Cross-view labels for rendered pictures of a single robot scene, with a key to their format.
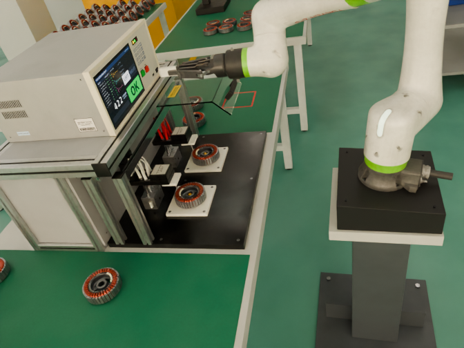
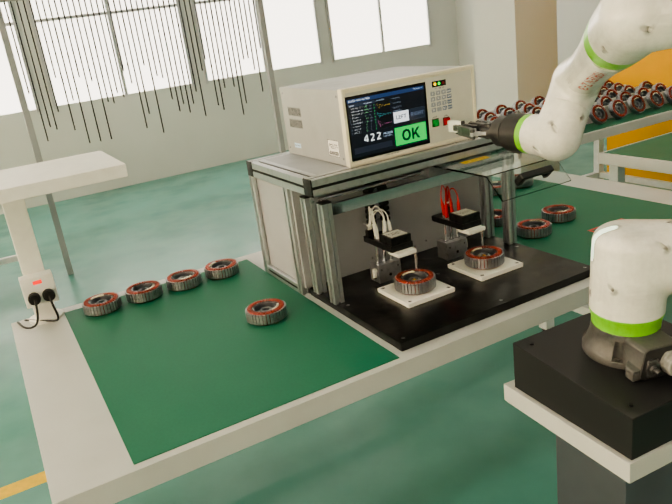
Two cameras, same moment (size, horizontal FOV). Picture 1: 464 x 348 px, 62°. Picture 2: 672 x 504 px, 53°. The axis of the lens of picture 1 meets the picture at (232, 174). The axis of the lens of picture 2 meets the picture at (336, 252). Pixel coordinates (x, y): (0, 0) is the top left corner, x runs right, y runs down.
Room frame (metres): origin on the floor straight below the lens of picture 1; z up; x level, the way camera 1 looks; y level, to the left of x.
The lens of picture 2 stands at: (-0.25, -0.88, 1.49)
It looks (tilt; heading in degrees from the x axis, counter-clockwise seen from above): 19 degrees down; 45
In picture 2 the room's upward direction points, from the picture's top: 8 degrees counter-clockwise
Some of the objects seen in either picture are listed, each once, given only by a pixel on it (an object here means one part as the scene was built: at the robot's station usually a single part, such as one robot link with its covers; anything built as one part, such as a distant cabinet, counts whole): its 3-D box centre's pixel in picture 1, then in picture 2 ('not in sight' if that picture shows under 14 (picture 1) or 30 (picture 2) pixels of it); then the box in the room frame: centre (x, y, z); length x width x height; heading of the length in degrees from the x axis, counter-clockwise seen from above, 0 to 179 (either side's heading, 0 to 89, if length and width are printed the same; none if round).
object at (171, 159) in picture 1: (172, 157); (452, 246); (1.35, 0.22, 0.80); 0.08 x 0.05 x 0.06; 162
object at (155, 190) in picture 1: (152, 196); (385, 269); (1.12, 0.30, 0.80); 0.08 x 0.05 x 0.06; 162
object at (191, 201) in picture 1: (190, 195); (414, 281); (1.08, 0.16, 0.80); 0.11 x 0.11 x 0.04
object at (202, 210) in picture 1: (191, 200); (415, 289); (1.08, 0.16, 0.78); 0.15 x 0.15 x 0.01; 72
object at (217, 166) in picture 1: (206, 159); (484, 265); (1.31, 0.09, 0.78); 0.15 x 0.15 x 0.01; 72
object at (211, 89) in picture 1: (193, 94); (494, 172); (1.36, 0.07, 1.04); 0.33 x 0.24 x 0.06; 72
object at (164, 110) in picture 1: (155, 124); (422, 184); (1.22, 0.22, 1.03); 0.62 x 0.01 x 0.03; 162
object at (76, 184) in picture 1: (126, 151); (395, 211); (1.27, 0.36, 0.92); 0.66 x 0.01 x 0.30; 162
